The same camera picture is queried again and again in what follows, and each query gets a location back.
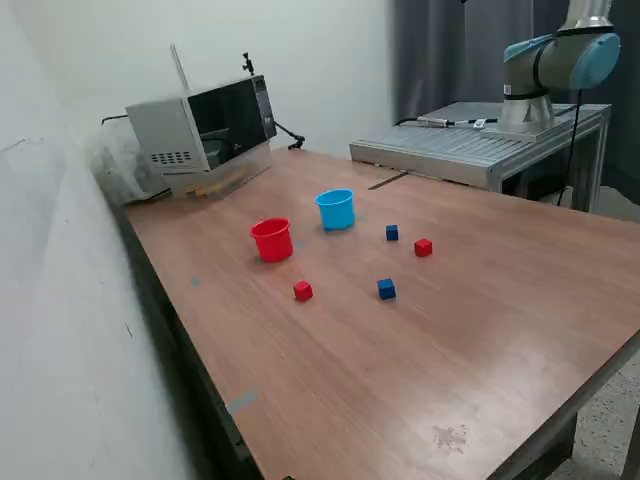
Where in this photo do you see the aluminium robot base stand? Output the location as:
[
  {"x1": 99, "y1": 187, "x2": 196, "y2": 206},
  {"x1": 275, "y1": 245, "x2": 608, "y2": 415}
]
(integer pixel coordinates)
[{"x1": 348, "y1": 102, "x2": 614, "y2": 214}]

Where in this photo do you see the blue plastic cup bin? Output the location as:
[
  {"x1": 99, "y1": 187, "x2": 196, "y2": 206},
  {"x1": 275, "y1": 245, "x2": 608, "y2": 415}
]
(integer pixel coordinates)
[{"x1": 314, "y1": 188, "x2": 357, "y2": 232}]

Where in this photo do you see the red plastic cup bin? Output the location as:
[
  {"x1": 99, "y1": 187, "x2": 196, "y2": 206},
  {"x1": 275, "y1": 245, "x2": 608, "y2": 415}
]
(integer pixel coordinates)
[{"x1": 250, "y1": 216, "x2": 295, "y2": 264}]

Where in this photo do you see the clear plastic box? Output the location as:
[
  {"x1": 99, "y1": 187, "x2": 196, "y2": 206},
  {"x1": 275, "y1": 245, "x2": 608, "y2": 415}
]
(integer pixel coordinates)
[{"x1": 167, "y1": 141, "x2": 274, "y2": 201}]

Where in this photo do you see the silver microwave oven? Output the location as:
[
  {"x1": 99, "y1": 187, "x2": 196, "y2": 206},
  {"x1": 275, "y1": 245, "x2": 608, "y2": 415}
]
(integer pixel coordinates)
[{"x1": 124, "y1": 74, "x2": 278, "y2": 176}]

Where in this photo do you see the clear plastic bag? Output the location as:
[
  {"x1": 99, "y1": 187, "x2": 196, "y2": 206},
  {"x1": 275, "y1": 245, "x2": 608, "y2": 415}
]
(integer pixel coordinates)
[{"x1": 84, "y1": 122, "x2": 171, "y2": 206}]

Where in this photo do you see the black hanging arm cable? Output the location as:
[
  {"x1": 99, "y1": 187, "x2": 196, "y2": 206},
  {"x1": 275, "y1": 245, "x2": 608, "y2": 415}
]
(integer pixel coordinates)
[{"x1": 556, "y1": 87, "x2": 584, "y2": 209}]

